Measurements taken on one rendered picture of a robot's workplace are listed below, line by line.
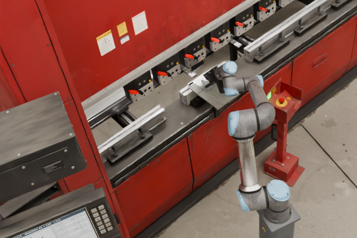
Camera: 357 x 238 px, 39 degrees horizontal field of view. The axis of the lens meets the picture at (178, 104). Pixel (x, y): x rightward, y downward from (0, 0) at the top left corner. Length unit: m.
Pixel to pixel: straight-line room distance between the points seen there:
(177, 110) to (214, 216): 0.92
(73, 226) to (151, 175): 1.19
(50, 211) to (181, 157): 1.44
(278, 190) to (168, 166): 0.87
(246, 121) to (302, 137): 1.74
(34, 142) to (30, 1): 0.54
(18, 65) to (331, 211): 2.49
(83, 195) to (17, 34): 0.66
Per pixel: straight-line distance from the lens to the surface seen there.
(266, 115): 2.50
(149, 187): 3.26
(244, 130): 2.49
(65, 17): 2.35
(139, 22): 2.62
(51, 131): 1.79
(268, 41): 3.53
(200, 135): 3.29
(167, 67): 2.90
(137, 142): 3.05
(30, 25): 2.03
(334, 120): 4.33
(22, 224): 2.04
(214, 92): 3.12
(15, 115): 1.90
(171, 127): 3.12
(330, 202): 3.85
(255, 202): 2.65
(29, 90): 2.17
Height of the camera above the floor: 3.20
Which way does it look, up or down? 46 degrees down
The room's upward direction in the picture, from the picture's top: 10 degrees counter-clockwise
